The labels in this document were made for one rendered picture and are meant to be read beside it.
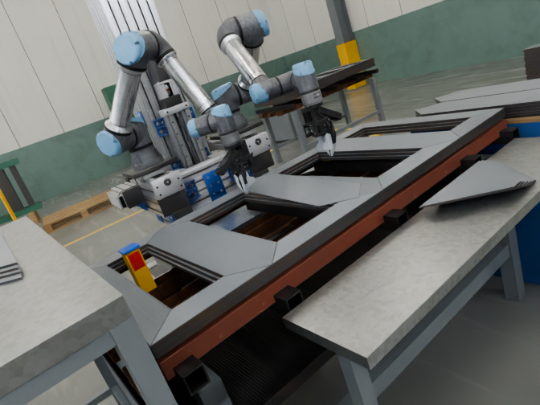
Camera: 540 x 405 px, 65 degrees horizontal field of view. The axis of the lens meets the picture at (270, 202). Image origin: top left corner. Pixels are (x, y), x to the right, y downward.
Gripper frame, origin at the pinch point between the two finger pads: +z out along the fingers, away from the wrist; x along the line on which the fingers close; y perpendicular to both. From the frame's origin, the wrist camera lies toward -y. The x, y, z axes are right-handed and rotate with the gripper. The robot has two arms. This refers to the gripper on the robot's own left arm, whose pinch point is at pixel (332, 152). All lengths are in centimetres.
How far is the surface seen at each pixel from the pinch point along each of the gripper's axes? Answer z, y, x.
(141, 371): 0, 101, 56
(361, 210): 8.1, 28.2, 37.2
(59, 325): -13, 108, 54
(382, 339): 17, 62, 69
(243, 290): 8, 72, 38
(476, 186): 13, 0, 56
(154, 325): 7, 92, 31
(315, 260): 13, 49, 37
